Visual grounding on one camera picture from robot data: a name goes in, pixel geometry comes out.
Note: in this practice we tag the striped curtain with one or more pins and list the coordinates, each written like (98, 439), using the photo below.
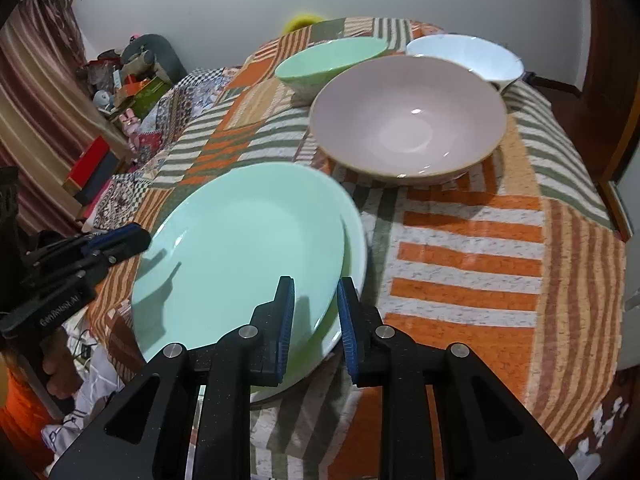
(35, 110)

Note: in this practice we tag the white bowl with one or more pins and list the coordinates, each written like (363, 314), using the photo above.
(465, 52)

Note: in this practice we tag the white toy fan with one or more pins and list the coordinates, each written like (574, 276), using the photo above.
(102, 100)

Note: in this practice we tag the person's left hand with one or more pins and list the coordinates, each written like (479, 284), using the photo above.
(62, 370)

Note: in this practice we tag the wooden door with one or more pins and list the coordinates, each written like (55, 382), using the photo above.
(610, 85)

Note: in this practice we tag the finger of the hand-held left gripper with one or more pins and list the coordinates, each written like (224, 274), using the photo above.
(130, 247)
(112, 237)

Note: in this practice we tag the pink bowl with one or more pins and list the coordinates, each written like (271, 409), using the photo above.
(400, 110)

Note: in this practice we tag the patterned quilt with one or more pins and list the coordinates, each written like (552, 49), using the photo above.
(200, 95)

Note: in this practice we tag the red box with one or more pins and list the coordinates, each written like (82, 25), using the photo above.
(87, 162)

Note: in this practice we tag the orange box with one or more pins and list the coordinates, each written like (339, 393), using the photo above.
(135, 82)

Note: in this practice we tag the white printed sheet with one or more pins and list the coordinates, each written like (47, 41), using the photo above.
(100, 395)

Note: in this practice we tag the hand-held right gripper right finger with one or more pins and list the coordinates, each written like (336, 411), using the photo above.
(347, 330)

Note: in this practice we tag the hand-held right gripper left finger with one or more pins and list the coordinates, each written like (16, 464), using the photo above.
(285, 330)

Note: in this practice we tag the pink bunny toy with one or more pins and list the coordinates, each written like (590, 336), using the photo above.
(131, 127)

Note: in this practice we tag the green storage box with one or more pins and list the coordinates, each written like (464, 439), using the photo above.
(147, 92)

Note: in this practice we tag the person's orange clothing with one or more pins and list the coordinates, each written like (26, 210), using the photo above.
(20, 410)

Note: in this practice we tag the striped patchwork blanket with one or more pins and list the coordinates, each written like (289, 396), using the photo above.
(475, 260)

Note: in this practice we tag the yellow foam arch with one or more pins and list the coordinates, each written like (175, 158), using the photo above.
(300, 21)

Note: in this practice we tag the green plate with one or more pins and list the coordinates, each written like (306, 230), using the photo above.
(235, 245)

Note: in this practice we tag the green bowl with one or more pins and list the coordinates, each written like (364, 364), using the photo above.
(330, 60)

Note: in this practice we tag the clear plastic bag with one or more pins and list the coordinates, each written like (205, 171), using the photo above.
(100, 72)

